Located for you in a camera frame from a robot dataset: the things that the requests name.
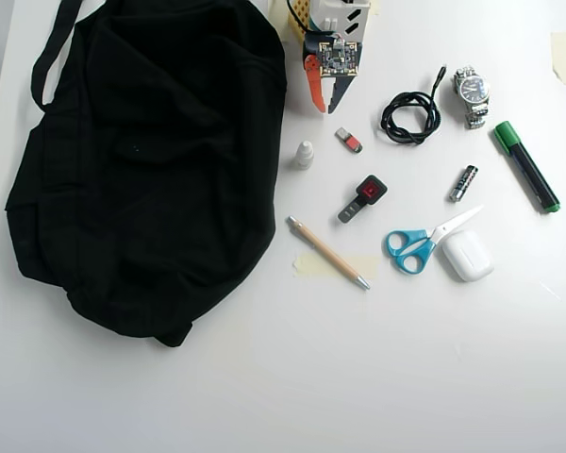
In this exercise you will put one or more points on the blue-grey gripper finger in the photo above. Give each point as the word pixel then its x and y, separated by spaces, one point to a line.
pixel 342 89

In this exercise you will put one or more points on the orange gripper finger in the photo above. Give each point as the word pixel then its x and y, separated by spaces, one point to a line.
pixel 315 85

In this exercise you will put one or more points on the black fabric bag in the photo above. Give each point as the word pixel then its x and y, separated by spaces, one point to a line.
pixel 146 189

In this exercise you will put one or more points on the yellow perforated base block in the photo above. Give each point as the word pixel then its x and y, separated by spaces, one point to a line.
pixel 303 7

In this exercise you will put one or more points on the red USB stick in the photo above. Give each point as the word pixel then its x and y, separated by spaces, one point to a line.
pixel 351 140

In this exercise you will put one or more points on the small white dropper bottle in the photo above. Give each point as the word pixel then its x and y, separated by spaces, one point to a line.
pixel 304 158

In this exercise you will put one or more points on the silver wristwatch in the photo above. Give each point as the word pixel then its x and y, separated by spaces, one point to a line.
pixel 472 88

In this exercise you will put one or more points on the black AA battery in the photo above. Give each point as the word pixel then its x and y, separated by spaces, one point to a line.
pixel 464 183

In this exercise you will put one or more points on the wooden ballpoint pen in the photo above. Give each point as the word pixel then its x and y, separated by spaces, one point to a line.
pixel 327 252

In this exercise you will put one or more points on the wide masking tape piece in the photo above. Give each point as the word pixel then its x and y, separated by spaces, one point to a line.
pixel 311 266

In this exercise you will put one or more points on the green black marker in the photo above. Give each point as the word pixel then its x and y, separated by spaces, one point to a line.
pixel 528 167

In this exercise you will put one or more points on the white earbuds case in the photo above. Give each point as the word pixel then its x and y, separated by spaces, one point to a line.
pixel 469 257

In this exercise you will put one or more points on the torn masking tape piece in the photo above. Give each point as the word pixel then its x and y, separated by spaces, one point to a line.
pixel 564 56

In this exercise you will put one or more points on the camera circuit board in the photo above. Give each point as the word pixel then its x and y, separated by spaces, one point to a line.
pixel 338 59

